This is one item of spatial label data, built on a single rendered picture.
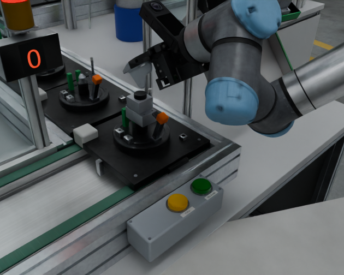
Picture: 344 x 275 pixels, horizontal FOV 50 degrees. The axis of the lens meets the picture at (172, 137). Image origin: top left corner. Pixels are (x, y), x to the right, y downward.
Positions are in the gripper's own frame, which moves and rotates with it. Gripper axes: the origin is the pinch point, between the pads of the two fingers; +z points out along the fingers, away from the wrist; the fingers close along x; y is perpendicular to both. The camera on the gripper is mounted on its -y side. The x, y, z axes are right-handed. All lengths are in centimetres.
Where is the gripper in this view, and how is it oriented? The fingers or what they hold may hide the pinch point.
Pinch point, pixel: (137, 63)
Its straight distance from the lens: 82.7
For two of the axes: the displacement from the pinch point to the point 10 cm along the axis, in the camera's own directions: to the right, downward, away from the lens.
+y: 3.8, 9.1, 1.4
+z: -5.7, 1.2, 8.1
